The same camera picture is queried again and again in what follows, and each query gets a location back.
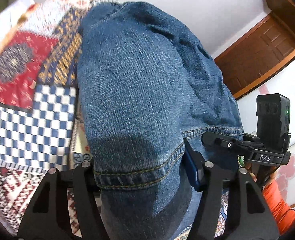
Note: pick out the black camera box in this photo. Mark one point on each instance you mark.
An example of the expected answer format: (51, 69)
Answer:
(273, 111)

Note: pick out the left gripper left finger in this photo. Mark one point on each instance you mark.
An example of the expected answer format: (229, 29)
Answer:
(47, 214)

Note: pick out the person right hand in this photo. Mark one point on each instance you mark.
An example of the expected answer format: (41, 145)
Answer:
(262, 175)

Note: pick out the orange sleeve forearm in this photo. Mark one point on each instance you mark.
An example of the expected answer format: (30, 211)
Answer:
(283, 214)

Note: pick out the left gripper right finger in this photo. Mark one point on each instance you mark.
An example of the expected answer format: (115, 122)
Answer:
(231, 206)

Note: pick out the brown wooden door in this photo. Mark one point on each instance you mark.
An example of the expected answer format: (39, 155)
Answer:
(258, 55)

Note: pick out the patchwork quilt bedspread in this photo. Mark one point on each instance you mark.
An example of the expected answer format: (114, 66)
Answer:
(41, 120)

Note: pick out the blue denim jacket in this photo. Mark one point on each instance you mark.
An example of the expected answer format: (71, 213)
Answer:
(145, 84)

